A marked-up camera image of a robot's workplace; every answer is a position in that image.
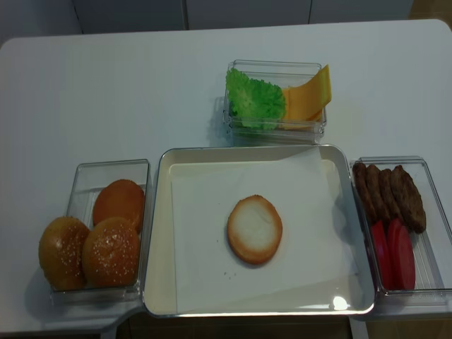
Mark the green lettuce leaf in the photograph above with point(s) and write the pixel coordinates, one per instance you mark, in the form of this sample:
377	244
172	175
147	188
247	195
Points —
260	123
254	99

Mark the clear lettuce cheese container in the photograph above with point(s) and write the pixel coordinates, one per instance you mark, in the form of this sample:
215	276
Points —
284	75

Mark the flat yellow cheese slices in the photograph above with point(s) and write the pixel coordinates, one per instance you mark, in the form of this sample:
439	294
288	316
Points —
294	121

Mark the upright yellow cheese slice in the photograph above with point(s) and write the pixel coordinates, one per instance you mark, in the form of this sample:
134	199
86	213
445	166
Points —
306	102

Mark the silver metal tray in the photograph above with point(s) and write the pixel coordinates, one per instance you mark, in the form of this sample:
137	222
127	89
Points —
159	295

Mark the bottom bun half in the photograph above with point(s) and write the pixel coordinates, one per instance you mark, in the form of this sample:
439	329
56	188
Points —
254	230

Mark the plain orange bun back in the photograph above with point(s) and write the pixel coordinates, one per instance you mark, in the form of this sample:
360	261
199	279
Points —
122	198

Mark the white paper sheet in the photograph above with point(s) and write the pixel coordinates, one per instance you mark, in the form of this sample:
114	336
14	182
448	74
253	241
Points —
319	265

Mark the brown patty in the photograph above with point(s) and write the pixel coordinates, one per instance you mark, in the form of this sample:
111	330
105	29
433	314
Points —
387	195
359	172
408	199
372	180

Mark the sesame bun top front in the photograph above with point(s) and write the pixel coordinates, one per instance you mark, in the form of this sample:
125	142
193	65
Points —
111	253

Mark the sesame bun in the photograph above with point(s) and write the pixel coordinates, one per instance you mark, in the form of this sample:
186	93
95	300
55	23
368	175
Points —
111	253
59	251

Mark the clear left bun container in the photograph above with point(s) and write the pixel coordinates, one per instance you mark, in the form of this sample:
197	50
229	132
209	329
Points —
90	180

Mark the sesame bun top far left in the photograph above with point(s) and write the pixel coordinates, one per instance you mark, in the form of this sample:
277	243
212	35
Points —
59	251

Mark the brown patty right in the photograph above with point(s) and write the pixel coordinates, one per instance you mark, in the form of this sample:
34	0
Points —
408	199

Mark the clear right patty container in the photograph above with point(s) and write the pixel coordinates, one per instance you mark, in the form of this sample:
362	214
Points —
431	249

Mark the red tomato slice right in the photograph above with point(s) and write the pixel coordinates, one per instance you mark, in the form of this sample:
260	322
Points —
401	256

